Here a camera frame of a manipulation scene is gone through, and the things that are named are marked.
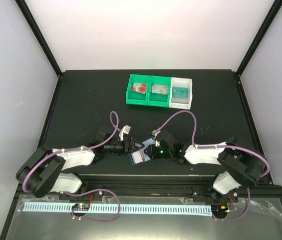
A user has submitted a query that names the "blue leather card holder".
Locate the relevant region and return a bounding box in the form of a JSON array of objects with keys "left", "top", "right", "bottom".
[{"left": 130, "top": 138, "right": 155, "bottom": 165}]

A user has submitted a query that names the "red circle card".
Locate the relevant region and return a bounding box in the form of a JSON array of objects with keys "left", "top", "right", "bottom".
[
  {"left": 136, "top": 83, "right": 148, "bottom": 94},
  {"left": 131, "top": 82, "right": 142, "bottom": 92}
]

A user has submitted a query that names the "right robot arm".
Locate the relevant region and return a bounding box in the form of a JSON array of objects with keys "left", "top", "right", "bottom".
[{"left": 139, "top": 130, "right": 270, "bottom": 203}]

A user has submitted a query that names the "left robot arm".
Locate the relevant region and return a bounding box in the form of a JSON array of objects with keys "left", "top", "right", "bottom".
[{"left": 16, "top": 125, "right": 144, "bottom": 200}]

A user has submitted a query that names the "white patterned card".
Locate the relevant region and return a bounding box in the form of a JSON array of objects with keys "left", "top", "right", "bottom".
[{"left": 151, "top": 84, "right": 169, "bottom": 96}]

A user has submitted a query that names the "green bin left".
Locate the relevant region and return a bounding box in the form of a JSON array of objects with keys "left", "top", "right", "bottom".
[{"left": 126, "top": 74, "right": 151, "bottom": 106}]

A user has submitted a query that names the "green bin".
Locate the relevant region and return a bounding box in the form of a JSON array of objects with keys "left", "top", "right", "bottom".
[
  {"left": 126, "top": 74, "right": 151, "bottom": 106},
  {"left": 147, "top": 75, "right": 171, "bottom": 108}
]

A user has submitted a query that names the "green bin middle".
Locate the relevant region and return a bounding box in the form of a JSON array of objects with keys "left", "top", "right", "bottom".
[{"left": 147, "top": 75, "right": 171, "bottom": 108}]

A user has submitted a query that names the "white bin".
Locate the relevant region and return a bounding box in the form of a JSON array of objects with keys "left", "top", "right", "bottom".
[{"left": 169, "top": 77, "right": 192, "bottom": 110}]

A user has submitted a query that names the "light blue slotted strip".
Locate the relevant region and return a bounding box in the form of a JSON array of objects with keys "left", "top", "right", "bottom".
[{"left": 23, "top": 202, "right": 212, "bottom": 217}]

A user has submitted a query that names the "left circuit board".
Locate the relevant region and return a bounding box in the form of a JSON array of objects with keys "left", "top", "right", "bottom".
[{"left": 72, "top": 203, "right": 90, "bottom": 211}]

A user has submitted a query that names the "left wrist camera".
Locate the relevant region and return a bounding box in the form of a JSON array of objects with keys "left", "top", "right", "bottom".
[{"left": 119, "top": 125, "right": 131, "bottom": 141}]

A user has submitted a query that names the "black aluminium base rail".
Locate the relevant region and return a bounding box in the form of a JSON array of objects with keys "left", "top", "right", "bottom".
[{"left": 78, "top": 174, "right": 281, "bottom": 198}]

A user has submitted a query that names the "black frame post left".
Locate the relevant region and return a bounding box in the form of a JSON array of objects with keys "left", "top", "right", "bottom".
[{"left": 15, "top": 0, "right": 62, "bottom": 77}]

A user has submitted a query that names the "black frame post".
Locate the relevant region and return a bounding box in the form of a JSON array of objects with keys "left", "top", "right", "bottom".
[
  {"left": 236, "top": 0, "right": 282, "bottom": 77},
  {"left": 15, "top": 0, "right": 62, "bottom": 77}
]

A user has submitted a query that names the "black frame post right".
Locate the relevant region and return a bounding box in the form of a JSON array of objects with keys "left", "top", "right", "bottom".
[{"left": 236, "top": 0, "right": 282, "bottom": 77}]

